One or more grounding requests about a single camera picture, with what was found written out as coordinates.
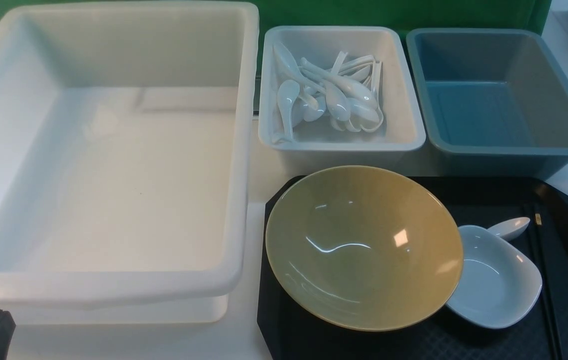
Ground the yellow noodle bowl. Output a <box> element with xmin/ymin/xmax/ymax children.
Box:
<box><xmin>265</xmin><ymin>165</ymin><xmax>464</xmax><ymax>332</ymax></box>

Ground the white square side dish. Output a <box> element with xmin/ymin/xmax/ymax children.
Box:
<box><xmin>446</xmin><ymin>225</ymin><xmax>543</xmax><ymax>330</ymax></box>

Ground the white ceramic soup spoon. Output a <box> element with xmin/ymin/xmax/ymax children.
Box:
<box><xmin>487</xmin><ymin>217</ymin><xmax>531</xmax><ymax>242</ymax></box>

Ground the white spoon centre bowl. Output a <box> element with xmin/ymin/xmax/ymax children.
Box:
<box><xmin>306</xmin><ymin>71</ymin><xmax>351</xmax><ymax>123</ymax></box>

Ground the large white plastic tub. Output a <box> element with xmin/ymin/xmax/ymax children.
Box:
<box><xmin>0</xmin><ymin>0</ymin><xmax>259</xmax><ymax>326</ymax></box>

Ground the white spoon left upright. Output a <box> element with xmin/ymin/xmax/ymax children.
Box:
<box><xmin>277</xmin><ymin>79</ymin><xmax>300</xmax><ymax>142</ymax></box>

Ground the white spoon top left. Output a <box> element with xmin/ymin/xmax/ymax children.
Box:
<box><xmin>274</xmin><ymin>41</ymin><xmax>308</xmax><ymax>86</ymax></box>

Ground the small white plastic bin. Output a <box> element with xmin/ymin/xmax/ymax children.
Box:
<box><xmin>258</xmin><ymin>25</ymin><xmax>426</xmax><ymax>175</ymax></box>

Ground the white spoon centre long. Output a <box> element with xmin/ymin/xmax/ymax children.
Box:
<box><xmin>300</xmin><ymin>57</ymin><xmax>378</xmax><ymax>109</ymax></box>

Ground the white spoon right edge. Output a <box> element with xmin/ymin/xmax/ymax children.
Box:
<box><xmin>361</xmin><ymin>60</ymin><xmax>385</xmax><ymax>133</ymax></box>

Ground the green backdrop cloth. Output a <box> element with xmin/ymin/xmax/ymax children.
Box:
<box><xmin>0</xmin><ymin>0</ymin><xmax>553</xmax><ymax>39</ymax></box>

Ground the blue-grey plastic bin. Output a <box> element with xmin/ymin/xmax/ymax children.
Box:
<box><xmin>406</xmin><ymin>28</ymin><xmax>568</xmax><ymax>180</ymax></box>

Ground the black chopstick pair left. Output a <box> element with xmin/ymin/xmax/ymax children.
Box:
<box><xmin>526</xmin><ymin>203</ymin><xmax>563</xmax><ymax>360</ymax></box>

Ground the black chopstick pair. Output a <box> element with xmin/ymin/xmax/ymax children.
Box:
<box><xmin>526</xmin><ymin>203</ymin><xmax>563</xmax><ymax>360</ymax></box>
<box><xmin>531</xmin><ymin>203</ymin><xmax>564</xmax><ymax>360</ymax></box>

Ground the black chopstick pair right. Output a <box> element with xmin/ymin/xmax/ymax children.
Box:
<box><xmin>531</xmin><ymin>203</ymin><xmax>564</xmax><ymax>360</ymax></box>

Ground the black plastic serving tray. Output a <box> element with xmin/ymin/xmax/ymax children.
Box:
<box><xmin>256</xmin><ymin>177</ymin><xmax>568</xmax><ymax>360</ymax></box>

